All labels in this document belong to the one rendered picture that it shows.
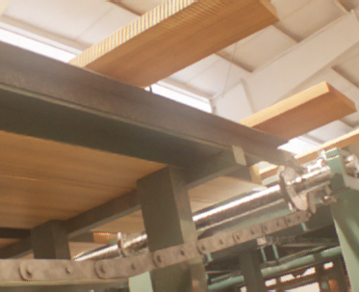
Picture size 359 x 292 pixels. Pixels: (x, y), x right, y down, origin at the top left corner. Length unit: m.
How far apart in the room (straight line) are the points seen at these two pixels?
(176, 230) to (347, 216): 0.80
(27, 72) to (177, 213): 0.49
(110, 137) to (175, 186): 0.20
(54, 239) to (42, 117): 0.55
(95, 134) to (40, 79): 0.24
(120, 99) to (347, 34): 11.99
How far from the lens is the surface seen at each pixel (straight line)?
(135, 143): 1.06
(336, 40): 12.84
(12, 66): 0.76
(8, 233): 1.57
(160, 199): 1.13
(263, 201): 1.51
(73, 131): 0.95
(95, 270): 0.78
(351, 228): 1.75
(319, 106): 1.24
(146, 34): 0.79
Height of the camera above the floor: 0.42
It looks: 19 degrees up
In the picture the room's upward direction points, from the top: 12 degrees counter-clockwise
